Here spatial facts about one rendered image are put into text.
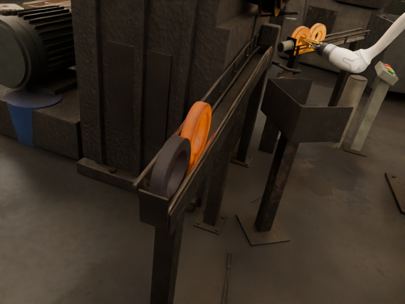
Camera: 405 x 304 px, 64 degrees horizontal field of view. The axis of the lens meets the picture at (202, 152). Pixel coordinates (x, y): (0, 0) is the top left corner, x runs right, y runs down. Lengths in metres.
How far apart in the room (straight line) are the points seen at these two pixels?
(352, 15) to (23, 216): 3.80
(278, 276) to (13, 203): 1.24
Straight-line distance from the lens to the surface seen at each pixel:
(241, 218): 1.66
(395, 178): 2.44
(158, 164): 0.73
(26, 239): 1.58
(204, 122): 0.99
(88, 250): 1.49
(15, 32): 2.00
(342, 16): 4.35
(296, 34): 2.18
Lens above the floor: 1.11
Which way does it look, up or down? 32 degrees down
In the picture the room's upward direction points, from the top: 9 degrees clockwise
